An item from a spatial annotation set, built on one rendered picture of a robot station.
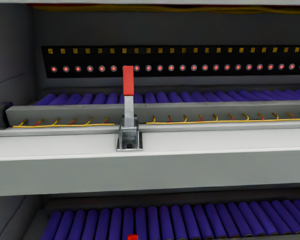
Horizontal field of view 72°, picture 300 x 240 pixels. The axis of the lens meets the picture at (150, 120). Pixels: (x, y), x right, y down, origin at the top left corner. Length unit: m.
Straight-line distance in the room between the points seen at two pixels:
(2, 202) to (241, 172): 0.31
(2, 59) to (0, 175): 0.18
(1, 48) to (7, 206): 0.22
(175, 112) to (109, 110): 0.09
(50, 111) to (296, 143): 0.30
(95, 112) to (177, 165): 0.13
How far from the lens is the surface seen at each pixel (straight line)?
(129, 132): 0.24
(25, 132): 0.29
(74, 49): 0.39
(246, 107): 0.31
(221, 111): 0.30
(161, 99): 0.32
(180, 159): 0.22
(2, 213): 0.37
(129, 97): 0.23
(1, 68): 0.37
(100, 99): 0.33
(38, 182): 0.25
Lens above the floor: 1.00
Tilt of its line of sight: 3 degrees down
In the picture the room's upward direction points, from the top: 1 degrees counter-clockwise
